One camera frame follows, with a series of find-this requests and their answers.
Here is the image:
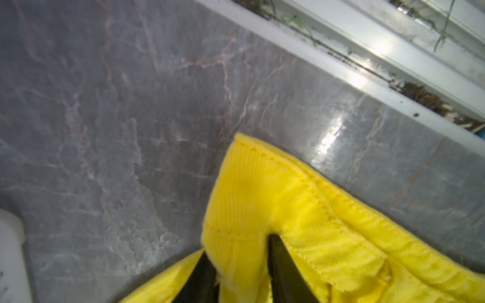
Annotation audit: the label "yellow trousers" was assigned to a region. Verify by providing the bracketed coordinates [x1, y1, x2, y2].
[119, 132, 485, 303]

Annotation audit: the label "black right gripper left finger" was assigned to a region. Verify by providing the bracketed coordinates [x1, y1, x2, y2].
[173, 253, 220, 303]

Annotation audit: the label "aluminium frame right base rail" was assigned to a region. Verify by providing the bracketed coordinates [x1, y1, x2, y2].
[203, 1, 484, 155]

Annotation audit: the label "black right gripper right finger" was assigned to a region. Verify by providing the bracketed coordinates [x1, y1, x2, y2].
[267, 234, 318, 303]

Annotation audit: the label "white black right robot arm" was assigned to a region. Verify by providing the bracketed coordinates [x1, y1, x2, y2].
[1, 210, 319, 302]

